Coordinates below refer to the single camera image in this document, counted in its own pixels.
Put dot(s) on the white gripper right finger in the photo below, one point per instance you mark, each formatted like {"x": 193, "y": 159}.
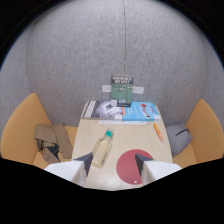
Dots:
{"x": 156, "y": 168}

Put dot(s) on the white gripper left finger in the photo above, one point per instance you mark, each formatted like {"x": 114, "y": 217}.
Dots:
{"x": 71, "y": 169}

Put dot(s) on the red round disc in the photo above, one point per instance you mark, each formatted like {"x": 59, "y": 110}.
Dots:
{"x": 129, "y": 166}

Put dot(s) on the brown jacket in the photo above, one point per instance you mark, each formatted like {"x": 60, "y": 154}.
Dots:
{"x": 53, "y": 142}

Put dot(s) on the orange marker pen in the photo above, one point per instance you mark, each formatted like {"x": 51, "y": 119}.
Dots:
{"x": 158, "y": 132}

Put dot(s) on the grey bag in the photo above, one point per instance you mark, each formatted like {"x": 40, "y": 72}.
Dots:
{"x": 178, "y": 138}

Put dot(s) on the clear bottle with green cap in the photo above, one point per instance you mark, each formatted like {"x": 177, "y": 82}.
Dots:
{"x": 103, "y": 148}

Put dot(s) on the blue book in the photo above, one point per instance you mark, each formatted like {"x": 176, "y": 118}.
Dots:
{"x": 140, "y": 111}

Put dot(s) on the orange bench seat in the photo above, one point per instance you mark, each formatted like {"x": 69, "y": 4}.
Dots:
{"x": 25, "y": 131}
{"x": 203, "y": 131}

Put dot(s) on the grey black-and-white book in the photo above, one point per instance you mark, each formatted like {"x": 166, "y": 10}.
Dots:
{"x": 101, "y": 110}

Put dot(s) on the green and black upright book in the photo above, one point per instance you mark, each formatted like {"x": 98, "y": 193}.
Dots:
{"x": 121, "y": 90}

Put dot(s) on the white wall socket plate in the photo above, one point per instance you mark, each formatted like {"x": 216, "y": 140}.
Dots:
{"x": 139, "y": 89}

